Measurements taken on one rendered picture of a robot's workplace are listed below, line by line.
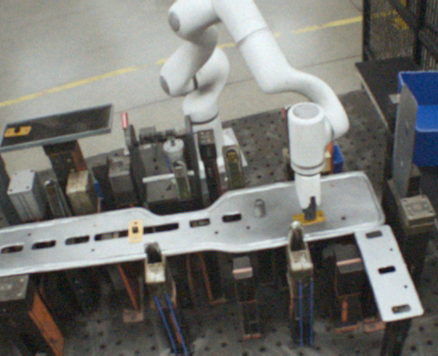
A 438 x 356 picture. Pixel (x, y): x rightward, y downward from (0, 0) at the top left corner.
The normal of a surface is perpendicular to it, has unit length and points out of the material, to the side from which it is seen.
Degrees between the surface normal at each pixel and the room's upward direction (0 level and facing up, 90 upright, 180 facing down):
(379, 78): 0
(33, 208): 90
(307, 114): 2
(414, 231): 89
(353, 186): 0
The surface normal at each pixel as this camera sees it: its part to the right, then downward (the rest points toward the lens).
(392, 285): -0.13, -0.74
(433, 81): -0.08, 0.68
